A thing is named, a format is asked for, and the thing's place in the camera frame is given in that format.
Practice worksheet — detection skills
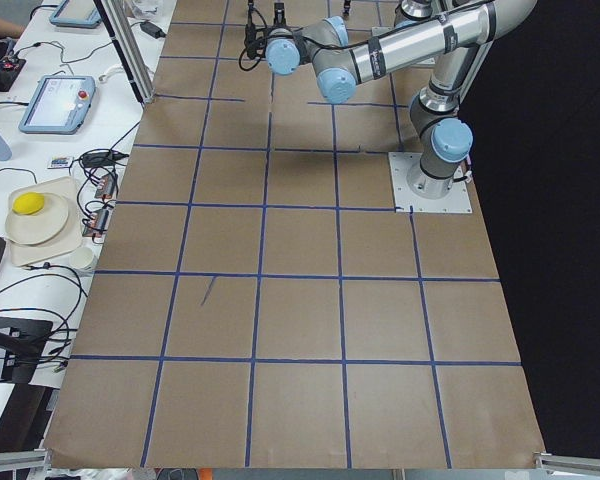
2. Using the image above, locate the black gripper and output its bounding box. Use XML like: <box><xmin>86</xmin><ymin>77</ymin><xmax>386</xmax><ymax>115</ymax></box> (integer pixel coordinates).
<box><xmin>272</xmin><ymin>0</ymin><xmax>352</xmax><ymax>29</ymax></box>

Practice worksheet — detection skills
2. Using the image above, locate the black power adapter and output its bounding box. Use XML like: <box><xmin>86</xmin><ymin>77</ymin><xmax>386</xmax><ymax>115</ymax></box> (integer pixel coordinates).
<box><xmin>139</xmin><ymin>21</ymin><xmax>166</xmax><ymax>39</ymax></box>

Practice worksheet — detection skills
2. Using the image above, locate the blue teach pendant far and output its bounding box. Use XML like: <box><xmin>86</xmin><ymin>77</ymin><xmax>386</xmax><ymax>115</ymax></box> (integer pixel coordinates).
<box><xmin>49</xmin><ymin>0</ymin><xmax>101</xmax><ymax>29</ymax></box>

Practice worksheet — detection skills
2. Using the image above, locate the blue teach pendant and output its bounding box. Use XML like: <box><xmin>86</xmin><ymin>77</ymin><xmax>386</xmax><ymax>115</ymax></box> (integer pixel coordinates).
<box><xmin>18</xmin><ymin>75</ymin><xmax>96</xmax><ymax>135</ymax></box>
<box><xmin>49</xmin><ymin>0</ymin><xmax>101</xmax><ymax>29</ymax></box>

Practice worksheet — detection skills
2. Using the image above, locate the blue teach pendant near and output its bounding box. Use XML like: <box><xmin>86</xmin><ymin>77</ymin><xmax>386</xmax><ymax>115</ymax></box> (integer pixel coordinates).
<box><xmin>18</xmin><ymin>75</ymin><xmax>96</xmax><ymax>135</ymax></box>

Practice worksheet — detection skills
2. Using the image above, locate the small white remote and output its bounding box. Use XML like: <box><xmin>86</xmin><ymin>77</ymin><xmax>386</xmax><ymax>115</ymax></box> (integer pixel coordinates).
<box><xmin>47</xmin><ymin>156</ymin><xmax>74</xmax><ymax>169</ymax></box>

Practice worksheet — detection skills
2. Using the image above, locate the white paper cup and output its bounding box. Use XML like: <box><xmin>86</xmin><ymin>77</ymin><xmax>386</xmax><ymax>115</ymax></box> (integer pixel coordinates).
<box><xmin>69</xmin><ymin>246</ymin><xmax>98</xmax><ymax>274</ymax></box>

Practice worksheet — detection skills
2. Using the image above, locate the yellow lemon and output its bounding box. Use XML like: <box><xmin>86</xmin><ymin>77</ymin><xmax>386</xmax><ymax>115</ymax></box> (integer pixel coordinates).
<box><xmin>12</xmin><ymin>192</ymin><xmax>45</xmax><ymax>215</ymax></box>

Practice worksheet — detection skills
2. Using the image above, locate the beige plate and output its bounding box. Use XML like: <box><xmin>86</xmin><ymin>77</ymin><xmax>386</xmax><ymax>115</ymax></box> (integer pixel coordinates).
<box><xmin>5</xmin><ymin>193</ymin><xmax>69</xmax><ymax>245</ymax></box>

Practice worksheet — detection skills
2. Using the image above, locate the beige tray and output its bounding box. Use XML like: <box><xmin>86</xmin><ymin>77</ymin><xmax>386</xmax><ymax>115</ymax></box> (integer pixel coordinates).
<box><xmin>5</xmin><ymin>177</ymin><xmax>82</xmax><ymax>267</ymax></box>

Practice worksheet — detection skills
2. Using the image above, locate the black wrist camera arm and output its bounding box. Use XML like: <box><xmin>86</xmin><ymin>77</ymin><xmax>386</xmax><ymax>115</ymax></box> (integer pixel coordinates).
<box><xmin>238</xmin><ymin>0</ymin><xmax>268</xmax><ymax>72</ymax></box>

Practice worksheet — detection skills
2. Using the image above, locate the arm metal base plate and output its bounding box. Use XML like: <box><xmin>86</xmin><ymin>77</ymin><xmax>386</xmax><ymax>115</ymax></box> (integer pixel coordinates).
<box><xmin>411</xmin><ymin>56</ymin><xmax>437</xmax><ymax>68</ymax></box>
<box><xmin>388</xmin><ymin>152</ymin><xmax>473</xmax><ymax>214</ymax></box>

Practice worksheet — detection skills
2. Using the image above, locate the aluminium frame post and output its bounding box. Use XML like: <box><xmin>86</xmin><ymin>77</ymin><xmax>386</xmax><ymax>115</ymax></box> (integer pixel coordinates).
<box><xmin>93</xmin><ymin>0</ymin><xmax>154</xmax><ymax>105</ymax></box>

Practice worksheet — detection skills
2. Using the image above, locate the usb hub with cables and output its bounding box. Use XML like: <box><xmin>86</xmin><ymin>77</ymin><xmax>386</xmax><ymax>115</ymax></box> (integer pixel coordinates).
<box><xmin>94</xmin><ymin>171</ymin><xmax>118</xmax><ymax>200</ymax></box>

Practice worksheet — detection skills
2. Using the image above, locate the black camera stand base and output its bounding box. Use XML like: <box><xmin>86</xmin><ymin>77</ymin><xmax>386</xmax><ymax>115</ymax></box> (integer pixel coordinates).
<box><xmin>0</xmin><ymin>316</ymin><xmax>53</xmax><ymax>384</ymax></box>

